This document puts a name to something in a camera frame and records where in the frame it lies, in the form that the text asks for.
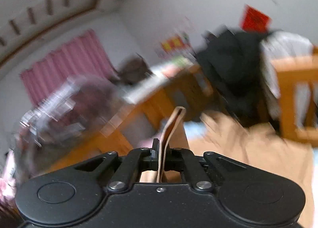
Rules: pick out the colourful wall poster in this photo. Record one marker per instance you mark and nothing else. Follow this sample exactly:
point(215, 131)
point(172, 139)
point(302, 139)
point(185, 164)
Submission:
point(174, 44)

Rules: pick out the white grey garment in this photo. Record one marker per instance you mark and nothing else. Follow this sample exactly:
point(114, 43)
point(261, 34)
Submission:
point(285, 46)

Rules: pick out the pink striped curtain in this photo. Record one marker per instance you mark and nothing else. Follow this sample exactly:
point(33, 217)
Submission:
point(69, 63)

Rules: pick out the tan pants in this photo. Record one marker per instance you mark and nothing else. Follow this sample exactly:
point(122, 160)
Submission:
point(236, 143)

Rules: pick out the wooden bed frame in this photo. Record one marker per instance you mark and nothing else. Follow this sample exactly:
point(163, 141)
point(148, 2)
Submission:
point(285, 88)

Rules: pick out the black jacket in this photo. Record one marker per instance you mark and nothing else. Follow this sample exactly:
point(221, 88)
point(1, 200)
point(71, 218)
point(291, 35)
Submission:
point(231, 68)

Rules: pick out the dark brown object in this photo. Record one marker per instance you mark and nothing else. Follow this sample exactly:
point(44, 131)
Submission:
point(133, 68)

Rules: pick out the pink bed sheet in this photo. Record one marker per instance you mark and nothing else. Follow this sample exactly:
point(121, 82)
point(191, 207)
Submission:
point(195, 129)

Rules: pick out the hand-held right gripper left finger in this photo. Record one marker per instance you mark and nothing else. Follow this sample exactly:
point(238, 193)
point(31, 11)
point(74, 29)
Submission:
point(155, 154)

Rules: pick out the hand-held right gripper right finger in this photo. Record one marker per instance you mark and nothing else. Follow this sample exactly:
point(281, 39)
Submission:
point(171, 159)

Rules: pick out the red wall poster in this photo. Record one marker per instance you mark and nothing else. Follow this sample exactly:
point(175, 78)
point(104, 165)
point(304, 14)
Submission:
point(256, 19)

